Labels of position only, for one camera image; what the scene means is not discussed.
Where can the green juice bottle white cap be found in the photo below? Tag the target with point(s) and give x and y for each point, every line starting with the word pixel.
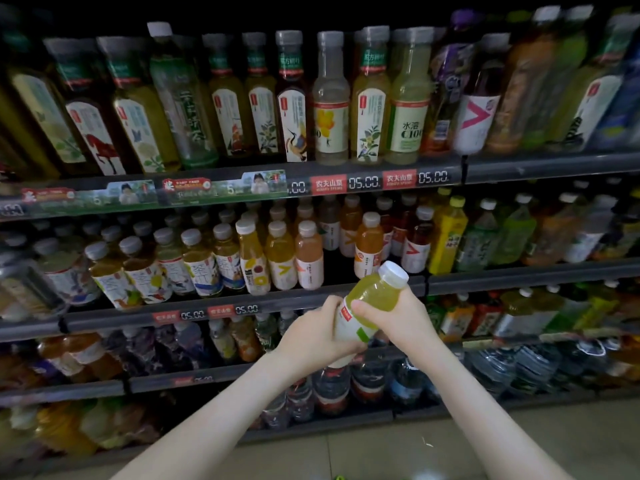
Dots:
pixel 375 290

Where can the red shelf price strip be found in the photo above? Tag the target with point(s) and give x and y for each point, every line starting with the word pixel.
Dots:
pixel 330 183

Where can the person's left forearm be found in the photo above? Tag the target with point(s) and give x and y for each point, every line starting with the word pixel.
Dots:
pixel 200 430

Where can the drinks shelf unit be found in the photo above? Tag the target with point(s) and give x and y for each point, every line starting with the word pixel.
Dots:
pixel 550 167

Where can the person's left hand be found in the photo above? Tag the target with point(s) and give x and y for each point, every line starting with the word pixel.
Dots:
pixel 310 340

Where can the narrow shelf price strip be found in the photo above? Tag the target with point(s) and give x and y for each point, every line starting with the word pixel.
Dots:
pixel 205 312

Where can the person's right hand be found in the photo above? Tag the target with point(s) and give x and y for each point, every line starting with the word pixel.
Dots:
pixel 405 320

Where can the person's right forearm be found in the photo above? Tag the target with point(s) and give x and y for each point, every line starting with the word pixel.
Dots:
pixel 490 425

